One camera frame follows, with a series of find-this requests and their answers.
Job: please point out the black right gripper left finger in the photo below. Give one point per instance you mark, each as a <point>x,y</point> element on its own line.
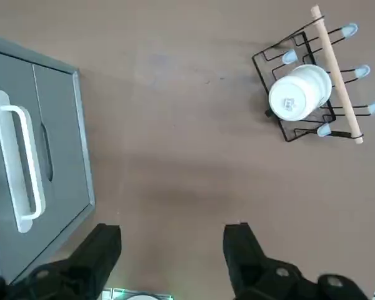
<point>90,256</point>

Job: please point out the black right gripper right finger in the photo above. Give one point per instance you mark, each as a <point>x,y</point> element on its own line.
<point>247,265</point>

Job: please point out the gray metal cabinet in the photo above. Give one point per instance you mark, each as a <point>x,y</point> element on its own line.
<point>34,57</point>

